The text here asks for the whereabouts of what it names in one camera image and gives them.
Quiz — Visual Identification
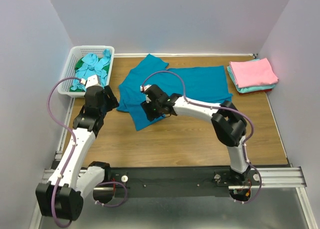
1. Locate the aluminium extrusion rail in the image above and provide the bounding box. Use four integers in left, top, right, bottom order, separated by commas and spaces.
39, 166, 307, 190

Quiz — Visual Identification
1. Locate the white plastic laundry basket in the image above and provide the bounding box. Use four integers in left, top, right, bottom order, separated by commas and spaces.
57, 45, 115, 98

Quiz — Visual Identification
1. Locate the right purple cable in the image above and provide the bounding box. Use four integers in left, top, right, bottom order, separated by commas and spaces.
141, 70, 263, 205

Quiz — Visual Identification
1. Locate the teal blue t-shirt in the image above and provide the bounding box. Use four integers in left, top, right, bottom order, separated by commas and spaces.
117, 54, 233, 131

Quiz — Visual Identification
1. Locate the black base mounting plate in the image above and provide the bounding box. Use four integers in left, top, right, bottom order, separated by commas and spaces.
93, 166, 260, 199

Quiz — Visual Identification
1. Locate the mint folded t-shirt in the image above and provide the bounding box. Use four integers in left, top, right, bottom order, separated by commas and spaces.
227, 59, 278, 93

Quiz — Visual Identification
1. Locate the light blue crumpled t-shirt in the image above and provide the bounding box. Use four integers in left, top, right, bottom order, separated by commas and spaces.
74, 49, 111, 87

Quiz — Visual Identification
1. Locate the purple cable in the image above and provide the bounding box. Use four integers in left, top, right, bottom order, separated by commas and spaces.
47, 76, 129, 229
141, 70, 263, 205

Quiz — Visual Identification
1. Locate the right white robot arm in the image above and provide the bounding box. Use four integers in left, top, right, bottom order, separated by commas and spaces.
140, 84, 251, 185

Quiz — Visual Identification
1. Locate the green t-shirt in basket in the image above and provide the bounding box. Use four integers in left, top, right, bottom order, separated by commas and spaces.
74, 57, 110, 86

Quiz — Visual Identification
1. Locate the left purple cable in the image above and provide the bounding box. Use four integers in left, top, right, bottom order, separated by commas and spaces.
47, 76, 129, 229

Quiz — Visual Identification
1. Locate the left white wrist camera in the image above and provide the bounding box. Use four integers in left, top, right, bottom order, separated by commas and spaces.
85, 74, 101, 89

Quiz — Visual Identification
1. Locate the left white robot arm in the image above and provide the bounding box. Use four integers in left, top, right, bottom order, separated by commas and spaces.
35, 85, 119, 221

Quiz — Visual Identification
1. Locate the pink folded t-shirt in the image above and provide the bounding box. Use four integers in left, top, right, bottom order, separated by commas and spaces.
229, 58, 279, 88

